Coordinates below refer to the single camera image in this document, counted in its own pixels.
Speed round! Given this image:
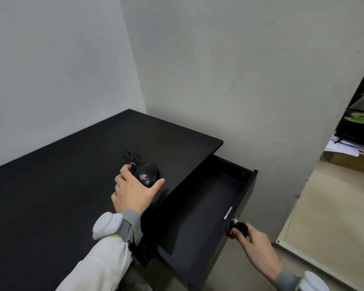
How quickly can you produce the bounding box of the person's left hand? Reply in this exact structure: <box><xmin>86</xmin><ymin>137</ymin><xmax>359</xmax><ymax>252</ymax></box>
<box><xmin>111</xmin><ymin>164</ymin><xmax>165</xmax><ymax>223</ymax></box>

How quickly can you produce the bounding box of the person's right hand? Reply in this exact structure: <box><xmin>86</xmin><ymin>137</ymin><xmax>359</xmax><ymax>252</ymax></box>
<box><xmin>229</xmin><ymin>222</ymin><xmax>284</xmax><ymax>284</ymax></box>

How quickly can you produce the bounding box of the black drawer key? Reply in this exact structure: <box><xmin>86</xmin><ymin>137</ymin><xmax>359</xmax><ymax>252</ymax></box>
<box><xmin>230</xmin><ymin>222</ymin><xmax>249</xmax><ymax>239</ymax></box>

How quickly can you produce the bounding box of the black computer mouse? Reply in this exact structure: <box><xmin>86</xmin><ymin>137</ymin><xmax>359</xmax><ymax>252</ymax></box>
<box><xmin>133</xmin><ymin>162</ymin><xmax>159</xmax><ymax>188</ymax></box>

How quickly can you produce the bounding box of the person's left forearm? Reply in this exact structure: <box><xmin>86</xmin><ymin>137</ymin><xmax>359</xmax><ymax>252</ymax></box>
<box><xmin>55</xmin><ymin>237</ymin><xmax>133</xmax><ymax>291</ymax></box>

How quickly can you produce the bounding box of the black desk drawer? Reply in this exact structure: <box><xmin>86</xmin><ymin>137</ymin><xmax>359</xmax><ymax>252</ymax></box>
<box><xmin>140</xmin><ymin>154</ymin><xmax>258</xmax><ymax>291</ymax></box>

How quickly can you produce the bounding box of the white grey left wrist tracker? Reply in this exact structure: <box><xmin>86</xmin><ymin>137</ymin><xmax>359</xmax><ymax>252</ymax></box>
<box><xmin>92</xmin><ymin>209</ymin><xmax>144</xmax><ymax>247</ymax></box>

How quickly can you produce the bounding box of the white grey wrist tracker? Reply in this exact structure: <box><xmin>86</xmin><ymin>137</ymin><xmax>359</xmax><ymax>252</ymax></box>
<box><xmin>275</xmin><ymin>270</ymin><xmax>323</xmax><ymax>291</ymax></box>
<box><xmin>92</xmin><ymin>209</ymin><xmax>144</xmax><ymax>247</ymax></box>

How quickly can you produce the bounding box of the white grey right wrist tracker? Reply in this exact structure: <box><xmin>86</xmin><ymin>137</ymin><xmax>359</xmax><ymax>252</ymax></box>
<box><xmin>275</xmin><ymin>270</ymin><xmax>323</xmax><ymax>291</ymax></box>

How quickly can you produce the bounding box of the beige board white edge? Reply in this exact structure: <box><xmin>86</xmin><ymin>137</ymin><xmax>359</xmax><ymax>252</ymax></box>
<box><xmin>275</xmin><ymin>162</ymin><xmax>364</xmax><ymax>291</ymax></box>

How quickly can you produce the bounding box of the brown cardboard box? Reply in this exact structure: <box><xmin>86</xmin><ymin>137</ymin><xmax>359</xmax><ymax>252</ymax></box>
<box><xmin>320</xmin><ymin>150</ymin><xmax>364</xmax><ymax>175</ymax></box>

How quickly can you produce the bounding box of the white paper stack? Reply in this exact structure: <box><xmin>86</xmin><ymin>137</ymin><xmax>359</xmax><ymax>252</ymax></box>
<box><xmin>325</xmin><ymin>137</ymin><xmax>360</xmax><ymax>157</ymax></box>

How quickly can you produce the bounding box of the black paper tray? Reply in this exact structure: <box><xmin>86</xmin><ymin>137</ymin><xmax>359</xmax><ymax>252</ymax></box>
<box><xmin>334</xmin><ymin>107</ymin><xmax>364</xmax><ymax>150</ymax></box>

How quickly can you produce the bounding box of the green object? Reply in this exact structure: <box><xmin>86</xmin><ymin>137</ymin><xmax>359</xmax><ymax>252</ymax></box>
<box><xmin>343</xmin><ymin>113</ymin><xmax>364</xmax><ymax>127</ymax></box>

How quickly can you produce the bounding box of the black mouse cable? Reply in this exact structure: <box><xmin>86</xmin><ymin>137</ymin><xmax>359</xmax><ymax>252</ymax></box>
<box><xmin>120</xmin><ymin>149</ymin><xmax>148</xmax><ymax>168</ymax></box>

